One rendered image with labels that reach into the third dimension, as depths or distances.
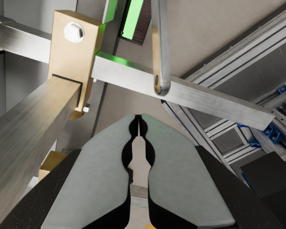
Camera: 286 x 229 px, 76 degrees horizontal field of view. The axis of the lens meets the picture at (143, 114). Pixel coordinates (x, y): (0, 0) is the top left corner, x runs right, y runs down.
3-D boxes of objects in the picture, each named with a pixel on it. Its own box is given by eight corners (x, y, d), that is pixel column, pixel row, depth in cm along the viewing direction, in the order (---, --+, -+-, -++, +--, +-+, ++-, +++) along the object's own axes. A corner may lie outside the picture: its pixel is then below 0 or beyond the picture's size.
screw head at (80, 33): (86, 26, 20) (82, 27, 19) (82, 45, 21) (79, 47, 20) (66, 18, 20) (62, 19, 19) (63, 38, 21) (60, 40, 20)
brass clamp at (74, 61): (110, 24, 25) (104, 28, 20) (91, 108, 31) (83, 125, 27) (63, 7, 24) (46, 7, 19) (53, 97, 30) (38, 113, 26)
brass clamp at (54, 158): (79, 156, 37) (71, 176, 32) (70, 197, 43) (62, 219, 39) (47, 148, 35) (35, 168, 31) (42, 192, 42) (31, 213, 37)
